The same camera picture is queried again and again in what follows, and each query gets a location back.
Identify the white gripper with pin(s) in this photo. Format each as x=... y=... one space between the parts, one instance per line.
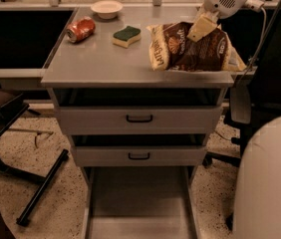
x=222 y=4

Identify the brown chip bag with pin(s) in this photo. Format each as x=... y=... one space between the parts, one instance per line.
x=171 y=49

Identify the grey drawer cabinet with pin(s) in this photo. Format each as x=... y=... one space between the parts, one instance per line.
x=98 y=73

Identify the top drawer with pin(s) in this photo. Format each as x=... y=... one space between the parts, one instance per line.
x=137 y=120

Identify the drawer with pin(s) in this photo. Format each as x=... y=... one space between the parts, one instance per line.
x=139 y=149
x=137 y=120
x=150 y=202

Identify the middle drawer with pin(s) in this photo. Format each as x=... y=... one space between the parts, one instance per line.
x=139 y=149

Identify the bottom drawer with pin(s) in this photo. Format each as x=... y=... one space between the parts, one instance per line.
x=150 y=202

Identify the white power strip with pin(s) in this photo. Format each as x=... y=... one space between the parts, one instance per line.
x=254 y=5

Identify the green and yellow sponge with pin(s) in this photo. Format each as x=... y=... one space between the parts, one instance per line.
x=126 y=36

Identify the black office chair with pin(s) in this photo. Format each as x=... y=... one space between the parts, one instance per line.
x=243 y=117

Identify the white bowl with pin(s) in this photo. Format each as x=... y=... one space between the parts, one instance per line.
x=107 y=9

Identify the crushed orange soda can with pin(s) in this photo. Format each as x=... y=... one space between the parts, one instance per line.
x=81 y=29

